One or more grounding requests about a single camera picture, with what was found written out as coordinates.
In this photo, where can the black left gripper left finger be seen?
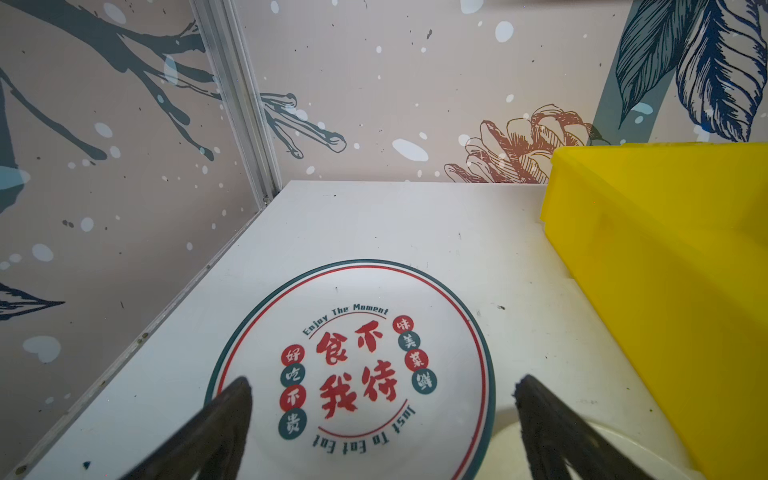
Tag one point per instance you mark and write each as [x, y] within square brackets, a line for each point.
[211, 445]

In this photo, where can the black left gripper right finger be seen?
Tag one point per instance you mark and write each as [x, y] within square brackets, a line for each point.
[558, 438]

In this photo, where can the yellow plastic bin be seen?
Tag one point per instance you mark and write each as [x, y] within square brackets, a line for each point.
[669, 244]

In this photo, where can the white plate red Chinese characters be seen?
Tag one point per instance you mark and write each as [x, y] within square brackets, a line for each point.
[362, 369]

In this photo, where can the aluminium frame corner post left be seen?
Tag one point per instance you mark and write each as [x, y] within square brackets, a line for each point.
[224, 41]

